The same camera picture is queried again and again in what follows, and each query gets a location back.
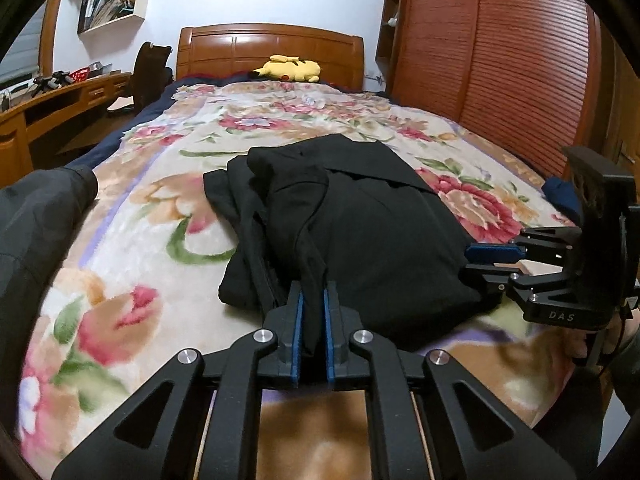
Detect black binders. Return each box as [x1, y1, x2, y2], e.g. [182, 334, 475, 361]
[77, 0, 98, 31]

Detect black tripod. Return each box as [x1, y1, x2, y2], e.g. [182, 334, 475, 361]
[32, 71, 71, 93]

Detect dark grey cloth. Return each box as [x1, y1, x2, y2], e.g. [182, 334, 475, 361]
[0, 164, 99, 361]

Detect wooden louvered wardrobe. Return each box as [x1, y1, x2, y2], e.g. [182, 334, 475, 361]
[375, 0, 640, 241]

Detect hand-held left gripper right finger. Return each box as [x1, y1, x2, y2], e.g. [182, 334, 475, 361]
[322, 280, 581, 480]

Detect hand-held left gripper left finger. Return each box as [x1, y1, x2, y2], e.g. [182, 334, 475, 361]
[50, 280, 306, 480]

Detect blue cloth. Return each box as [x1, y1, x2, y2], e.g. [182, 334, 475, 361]
[541, 175, 583, 216]

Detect grey window blind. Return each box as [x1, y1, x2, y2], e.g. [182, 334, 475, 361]
[0, 15, 43, 86]

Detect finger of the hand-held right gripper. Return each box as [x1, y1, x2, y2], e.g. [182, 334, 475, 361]
[461, 264, 572, 312]
[464, 226, 582, 264]

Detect dark brown chair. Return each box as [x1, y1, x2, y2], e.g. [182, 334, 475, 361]
[107, 41, 173, 116]

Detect yellow plush toy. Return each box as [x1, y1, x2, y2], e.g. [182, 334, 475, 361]
[251, 54, 322, 84]

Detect black coat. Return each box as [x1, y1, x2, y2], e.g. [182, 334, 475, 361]
[202, 135, 503, 356]

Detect navy bed sheet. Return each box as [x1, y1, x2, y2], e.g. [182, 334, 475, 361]
[65, 77, 181, 171]

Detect floral blanket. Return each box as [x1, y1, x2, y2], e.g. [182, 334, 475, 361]
[15, 80, 576, 480]

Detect wooden window frame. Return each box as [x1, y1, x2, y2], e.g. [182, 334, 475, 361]
[39, 0, 66, 76]

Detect wooden desk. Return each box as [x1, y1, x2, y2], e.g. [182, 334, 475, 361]
[0, 71, 133, 191]

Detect wooden headboard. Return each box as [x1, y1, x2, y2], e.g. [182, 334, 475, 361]
[175, 23, 366, 92]

